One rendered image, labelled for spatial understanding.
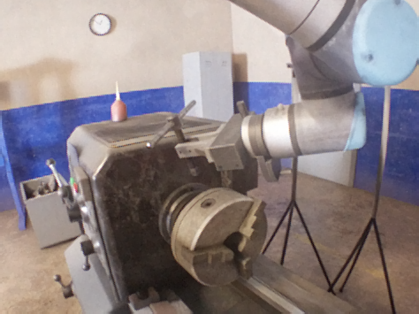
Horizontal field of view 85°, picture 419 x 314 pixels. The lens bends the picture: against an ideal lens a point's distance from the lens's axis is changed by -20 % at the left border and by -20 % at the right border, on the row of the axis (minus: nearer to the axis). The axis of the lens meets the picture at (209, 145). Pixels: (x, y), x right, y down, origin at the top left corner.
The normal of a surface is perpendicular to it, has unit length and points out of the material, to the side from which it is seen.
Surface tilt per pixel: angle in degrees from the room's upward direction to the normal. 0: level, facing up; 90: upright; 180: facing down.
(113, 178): 90
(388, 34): 92
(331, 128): 97
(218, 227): 90
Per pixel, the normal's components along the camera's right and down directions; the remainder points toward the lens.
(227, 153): -0.38, 0.52
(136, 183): 0.58, 0.18
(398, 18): 0.13, 0.28
